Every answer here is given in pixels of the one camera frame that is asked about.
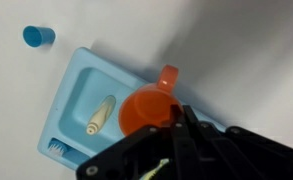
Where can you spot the cream toy soap bottle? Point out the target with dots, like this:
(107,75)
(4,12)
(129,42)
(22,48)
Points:
(101,115)

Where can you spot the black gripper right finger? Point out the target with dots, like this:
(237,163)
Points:
(239,153)

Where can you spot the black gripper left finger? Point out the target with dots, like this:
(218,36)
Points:
(136,153)

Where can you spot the light blue toy sink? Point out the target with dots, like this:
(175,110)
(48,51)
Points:
(82,100)

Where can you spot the blue toy cup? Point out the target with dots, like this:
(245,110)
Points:
(36,36)

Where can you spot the red orange toy food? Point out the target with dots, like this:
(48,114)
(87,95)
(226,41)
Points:
(142,106)

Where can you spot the blue toy dish brush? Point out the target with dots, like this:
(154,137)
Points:
(57,149)

